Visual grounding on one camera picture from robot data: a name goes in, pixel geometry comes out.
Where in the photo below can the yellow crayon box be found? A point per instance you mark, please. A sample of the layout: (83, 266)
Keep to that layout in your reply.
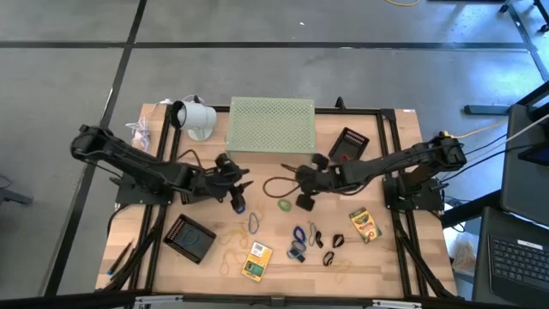
(256, 268)
(365, 225)

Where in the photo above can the green perforated metal shelf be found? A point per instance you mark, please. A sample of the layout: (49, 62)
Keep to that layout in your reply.
(270, 124)

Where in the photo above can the black plastic mesh basket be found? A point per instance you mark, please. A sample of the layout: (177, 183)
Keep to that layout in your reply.
(205, 249)
(356, 139)

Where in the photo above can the dark blue rubber band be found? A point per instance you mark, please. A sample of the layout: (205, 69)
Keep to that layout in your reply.
(239, 212)
(295, 234)

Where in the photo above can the grey rubber band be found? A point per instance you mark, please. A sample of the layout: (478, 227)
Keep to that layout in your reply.
(309, 234)

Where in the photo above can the dark grey side desk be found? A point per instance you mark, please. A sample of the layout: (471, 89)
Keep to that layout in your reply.
(523, 184)

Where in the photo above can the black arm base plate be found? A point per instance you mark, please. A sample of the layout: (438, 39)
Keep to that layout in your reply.
(128, 195)
(429, 199)

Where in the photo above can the clear plastic bag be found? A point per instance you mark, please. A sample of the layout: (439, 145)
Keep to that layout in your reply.
(464, 257)

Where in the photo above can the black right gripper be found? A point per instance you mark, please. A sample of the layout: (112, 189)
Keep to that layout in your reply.
(326, 180)

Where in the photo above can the dark pencil with blue tip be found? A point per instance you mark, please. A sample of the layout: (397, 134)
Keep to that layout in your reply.
(120, 258)

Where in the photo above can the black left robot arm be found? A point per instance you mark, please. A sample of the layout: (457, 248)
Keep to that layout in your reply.
(128, 156)

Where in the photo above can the red rubber band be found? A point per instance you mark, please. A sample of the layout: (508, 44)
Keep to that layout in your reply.
(343, 159)

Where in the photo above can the black keyboard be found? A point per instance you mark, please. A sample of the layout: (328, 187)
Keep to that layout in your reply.
(519, 262)

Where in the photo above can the black aluminium rig frame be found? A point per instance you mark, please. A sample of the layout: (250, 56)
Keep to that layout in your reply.
(388, 115)

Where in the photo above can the teal wide rubber band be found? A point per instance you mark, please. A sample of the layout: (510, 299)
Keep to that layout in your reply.
(291, 256)

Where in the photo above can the large brown rubber band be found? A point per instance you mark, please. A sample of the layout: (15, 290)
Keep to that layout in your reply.
(264, 187)

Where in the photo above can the light blue rubber band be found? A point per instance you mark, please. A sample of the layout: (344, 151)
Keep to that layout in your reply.
(250, 224)

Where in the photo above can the green rubber band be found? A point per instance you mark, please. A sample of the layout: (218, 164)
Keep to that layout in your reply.
(279, 205)

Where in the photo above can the grey chair base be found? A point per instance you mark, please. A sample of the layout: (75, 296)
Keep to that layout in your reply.
(13, 196)

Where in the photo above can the yellow rubber band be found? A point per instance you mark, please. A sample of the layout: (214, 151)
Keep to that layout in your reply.
(221, 268)
(233, 232)
(343, 281)

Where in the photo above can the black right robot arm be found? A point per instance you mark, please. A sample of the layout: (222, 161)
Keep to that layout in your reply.
(386, 165)

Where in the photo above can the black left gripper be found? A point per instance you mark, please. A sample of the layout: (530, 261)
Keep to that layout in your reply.
(214, 182)

